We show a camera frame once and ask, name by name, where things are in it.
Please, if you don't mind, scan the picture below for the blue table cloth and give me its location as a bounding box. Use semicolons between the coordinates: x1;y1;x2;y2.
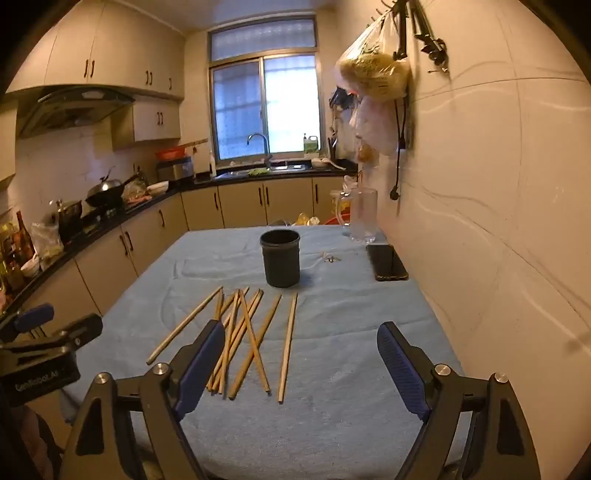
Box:
60;226;459;479

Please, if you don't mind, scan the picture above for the black wok with lid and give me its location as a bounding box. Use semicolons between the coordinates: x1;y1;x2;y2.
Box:
85;169;137;209

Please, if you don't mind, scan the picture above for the kitchen window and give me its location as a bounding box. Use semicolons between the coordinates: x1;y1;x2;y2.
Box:
208;15;322;164

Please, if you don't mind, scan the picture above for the black smartphone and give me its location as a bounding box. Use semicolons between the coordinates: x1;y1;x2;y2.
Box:
366;244;409;282

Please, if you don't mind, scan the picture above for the white bowl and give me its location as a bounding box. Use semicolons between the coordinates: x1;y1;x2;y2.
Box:
146;181;169;196

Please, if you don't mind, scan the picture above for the green detergent bottle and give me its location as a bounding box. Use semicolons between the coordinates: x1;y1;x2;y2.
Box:
304;135;320;155

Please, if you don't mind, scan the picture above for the black utensil holder cup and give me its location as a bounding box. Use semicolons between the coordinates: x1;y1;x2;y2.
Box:
259;229;301;288

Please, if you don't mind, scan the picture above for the black range hood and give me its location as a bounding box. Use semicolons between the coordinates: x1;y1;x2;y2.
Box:
17;85;135;139

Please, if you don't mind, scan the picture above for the black power cable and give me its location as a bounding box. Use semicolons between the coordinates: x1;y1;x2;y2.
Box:
389;98;410;202

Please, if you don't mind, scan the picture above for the red bowl on appliance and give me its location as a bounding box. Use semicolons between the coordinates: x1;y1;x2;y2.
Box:
155;146;185;162

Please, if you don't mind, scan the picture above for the silver toaster appliance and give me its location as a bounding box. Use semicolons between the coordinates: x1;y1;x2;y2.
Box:
156;157;194;182

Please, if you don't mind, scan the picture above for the wooden chopstick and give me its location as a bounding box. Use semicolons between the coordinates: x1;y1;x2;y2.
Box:
208;289;263;393
217;289;239;396
213;287;249;328
277;292;298;404
145;286;222;365
206;289;263;394
238;290;270;394
228;295;281;400

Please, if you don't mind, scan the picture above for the clear glass mug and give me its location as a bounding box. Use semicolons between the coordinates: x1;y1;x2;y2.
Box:
335;187;378;244

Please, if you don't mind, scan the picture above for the plastic bag with noodles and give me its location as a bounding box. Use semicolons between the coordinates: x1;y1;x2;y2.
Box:
335;11;411;103

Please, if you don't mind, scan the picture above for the chrome sink faucet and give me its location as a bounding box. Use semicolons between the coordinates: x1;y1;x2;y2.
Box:
245;132;274;168

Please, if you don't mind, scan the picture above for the white plastic bag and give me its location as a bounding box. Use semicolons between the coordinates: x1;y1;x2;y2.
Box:
349;96;400;157

